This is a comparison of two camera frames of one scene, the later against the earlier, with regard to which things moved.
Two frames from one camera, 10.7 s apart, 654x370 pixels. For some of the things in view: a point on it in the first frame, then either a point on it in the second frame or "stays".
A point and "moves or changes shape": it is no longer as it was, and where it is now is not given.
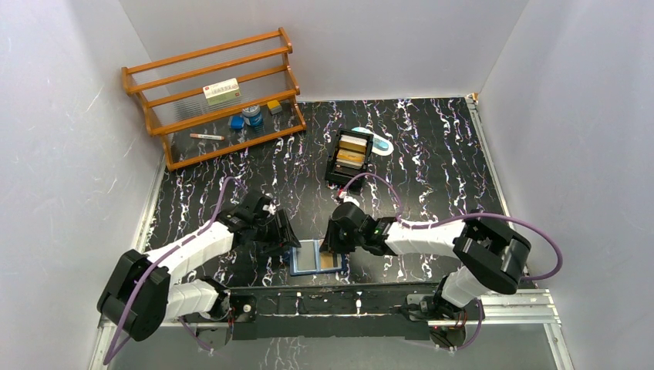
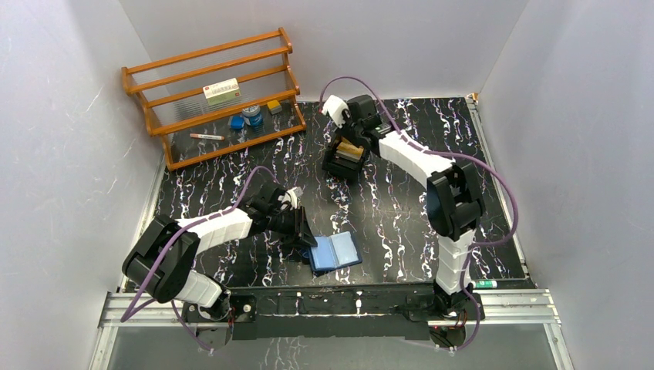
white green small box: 222,92 stays
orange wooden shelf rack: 213,101 stays
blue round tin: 252,115 stays
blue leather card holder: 306,259 moves or changes shape
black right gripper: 331,243 -> 347,116
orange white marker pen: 208,136 stays
